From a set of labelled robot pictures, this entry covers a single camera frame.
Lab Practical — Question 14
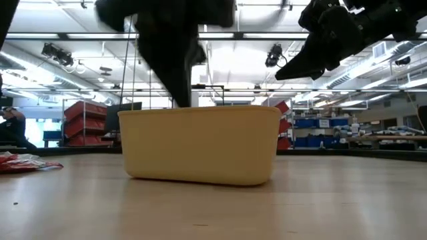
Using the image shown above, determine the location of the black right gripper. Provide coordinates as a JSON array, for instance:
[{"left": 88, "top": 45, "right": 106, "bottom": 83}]
[{"left": 274, "top": 0, "right": 365, "bottom": 81}]

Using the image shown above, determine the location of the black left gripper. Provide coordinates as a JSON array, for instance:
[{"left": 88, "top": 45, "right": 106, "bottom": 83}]
[{"left": 134, "top": 0, "right": 236, "bottom": 109}]

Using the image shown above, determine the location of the red Skittles candy bag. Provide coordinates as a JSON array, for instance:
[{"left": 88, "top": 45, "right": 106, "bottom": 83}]
[{"left": 0, "top": 151, "right": 65, "bottom": 175}]

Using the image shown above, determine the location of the blue storage bin shelf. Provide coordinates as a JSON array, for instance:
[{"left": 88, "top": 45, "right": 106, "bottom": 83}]
[{"left": 292, "top": 116, "right": 351, "bottom": 149}]

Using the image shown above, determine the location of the yellow plastic bin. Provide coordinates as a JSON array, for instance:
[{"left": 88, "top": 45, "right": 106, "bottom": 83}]
[{"left": 117, "top": 105, "right": 283, "bottom": 187}]

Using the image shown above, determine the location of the red storage bin stack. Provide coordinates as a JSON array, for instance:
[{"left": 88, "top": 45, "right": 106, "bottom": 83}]
[{"left": 274, "top": 99, "right": 292, "bottom": 151}]

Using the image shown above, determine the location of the black flat monitor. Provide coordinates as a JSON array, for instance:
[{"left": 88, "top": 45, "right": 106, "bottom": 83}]
[{"left": 105, "top": 101, "right": 143, "bottom": 133}]

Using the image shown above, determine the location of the white air vent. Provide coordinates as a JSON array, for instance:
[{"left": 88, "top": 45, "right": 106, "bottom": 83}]
[{"left": 372, "top": 41, "right": 388, "bottom": 59}]

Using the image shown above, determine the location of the white bottle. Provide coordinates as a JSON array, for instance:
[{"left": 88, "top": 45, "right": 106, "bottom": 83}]
[{"left": 350, "top": 116, "right": 362, "bottom": 138}]

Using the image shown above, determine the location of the red storage bin rack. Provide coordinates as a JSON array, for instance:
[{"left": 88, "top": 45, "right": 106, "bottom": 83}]
[{"left": 63, "top": 99, "right": 115, "bottom": 148}]

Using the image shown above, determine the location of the wooden workbench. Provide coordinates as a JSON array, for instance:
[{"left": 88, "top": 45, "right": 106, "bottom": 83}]
[{"left": 346, "top": 133, "right": 427, "bottom": 151}]

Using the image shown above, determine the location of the black hanging device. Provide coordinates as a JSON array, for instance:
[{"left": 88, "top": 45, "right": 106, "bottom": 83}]
[{"left": 40, "top": 41, "right": 75, "bottom": 68}]

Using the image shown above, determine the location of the person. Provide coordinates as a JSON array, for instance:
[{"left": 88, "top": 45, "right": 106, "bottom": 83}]
[{"left": 0, "top": 106, "right": 38, "bottom": 150}]

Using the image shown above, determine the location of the black overhead camera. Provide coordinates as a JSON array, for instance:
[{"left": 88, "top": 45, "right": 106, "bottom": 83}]
[{"left": 264, "top": 43, "right": 289, "bottom": 69}]

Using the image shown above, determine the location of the black aluminium rig frame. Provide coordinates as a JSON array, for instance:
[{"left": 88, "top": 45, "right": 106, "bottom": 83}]
[{"left": 0, "top": 31, "right": 427, "bottom": 163}]

